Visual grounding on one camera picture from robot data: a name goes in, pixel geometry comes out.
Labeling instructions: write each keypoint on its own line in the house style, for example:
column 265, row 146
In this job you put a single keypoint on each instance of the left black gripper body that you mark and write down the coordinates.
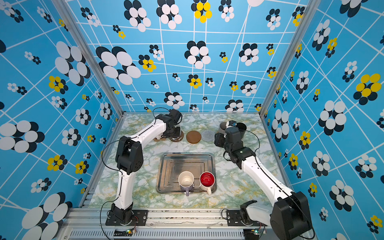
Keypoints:
column 175, row 132

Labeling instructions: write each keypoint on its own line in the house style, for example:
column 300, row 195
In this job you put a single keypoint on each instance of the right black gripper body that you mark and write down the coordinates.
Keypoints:
column 222, row 142

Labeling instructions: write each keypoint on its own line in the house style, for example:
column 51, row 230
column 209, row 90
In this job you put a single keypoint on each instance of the round brown coaster front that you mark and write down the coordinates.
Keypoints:
column 178, row 139

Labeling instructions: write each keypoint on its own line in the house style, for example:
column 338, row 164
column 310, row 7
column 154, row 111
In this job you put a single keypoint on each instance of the round brown coaster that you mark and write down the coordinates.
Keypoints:
column 178, row 139
column 193, row 137

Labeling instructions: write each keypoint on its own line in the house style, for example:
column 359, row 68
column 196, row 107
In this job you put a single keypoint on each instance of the black mug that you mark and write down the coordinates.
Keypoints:
column 242, row 129

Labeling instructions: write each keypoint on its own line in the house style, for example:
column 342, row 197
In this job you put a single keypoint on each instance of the paw print wooden coaster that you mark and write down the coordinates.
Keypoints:
column 159, row 138

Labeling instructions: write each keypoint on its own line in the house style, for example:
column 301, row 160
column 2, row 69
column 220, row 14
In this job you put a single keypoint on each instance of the grey silicone round coaster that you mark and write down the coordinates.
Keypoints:
column 208, row 135

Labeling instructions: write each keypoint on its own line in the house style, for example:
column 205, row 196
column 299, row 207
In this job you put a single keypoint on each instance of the red interior white mug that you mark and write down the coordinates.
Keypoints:
column 207, row 181

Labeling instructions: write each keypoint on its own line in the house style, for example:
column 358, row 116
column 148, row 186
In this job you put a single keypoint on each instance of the white mug purple handle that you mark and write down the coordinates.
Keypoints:
column 186, row 181

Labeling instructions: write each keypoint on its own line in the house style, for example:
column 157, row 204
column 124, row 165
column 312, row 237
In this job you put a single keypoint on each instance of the grey metallic mug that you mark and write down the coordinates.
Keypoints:
column 222, row 127

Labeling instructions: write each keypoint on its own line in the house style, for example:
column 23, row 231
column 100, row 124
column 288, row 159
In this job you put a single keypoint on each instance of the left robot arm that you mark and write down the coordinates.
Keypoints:
column 130, row 158

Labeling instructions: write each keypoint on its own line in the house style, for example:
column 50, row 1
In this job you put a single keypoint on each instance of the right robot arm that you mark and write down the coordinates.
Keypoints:
column 290, row 215

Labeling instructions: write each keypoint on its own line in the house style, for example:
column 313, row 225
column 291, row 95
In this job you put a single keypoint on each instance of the metal serving tray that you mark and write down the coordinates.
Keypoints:
column 172, row 164

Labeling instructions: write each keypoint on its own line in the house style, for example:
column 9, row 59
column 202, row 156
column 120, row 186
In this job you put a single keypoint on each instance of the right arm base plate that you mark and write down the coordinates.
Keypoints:
column 234, row 219

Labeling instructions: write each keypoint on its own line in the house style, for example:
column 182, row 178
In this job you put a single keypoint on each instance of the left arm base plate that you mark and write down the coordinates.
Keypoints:
column 127, row 218

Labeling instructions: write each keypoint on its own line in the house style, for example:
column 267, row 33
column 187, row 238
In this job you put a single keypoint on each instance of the aluminium front frame rail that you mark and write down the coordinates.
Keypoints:
column 160, row 224

